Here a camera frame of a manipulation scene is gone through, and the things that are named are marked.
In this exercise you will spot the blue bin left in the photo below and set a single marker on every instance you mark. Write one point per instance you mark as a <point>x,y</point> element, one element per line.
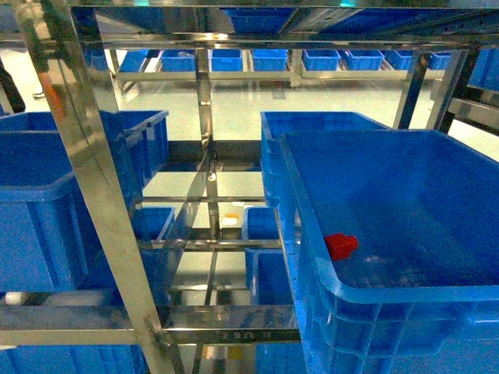
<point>48,240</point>

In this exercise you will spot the large blue bin front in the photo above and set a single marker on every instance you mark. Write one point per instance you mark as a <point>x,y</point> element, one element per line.
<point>420,294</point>

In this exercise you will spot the blue bin behind front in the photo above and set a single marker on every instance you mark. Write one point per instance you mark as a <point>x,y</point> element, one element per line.
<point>276,123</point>

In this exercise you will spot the steel rack frame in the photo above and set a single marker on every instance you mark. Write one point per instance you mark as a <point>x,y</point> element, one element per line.
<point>56,33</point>

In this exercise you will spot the red toy brick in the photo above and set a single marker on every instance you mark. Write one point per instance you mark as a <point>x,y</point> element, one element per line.
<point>341,246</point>

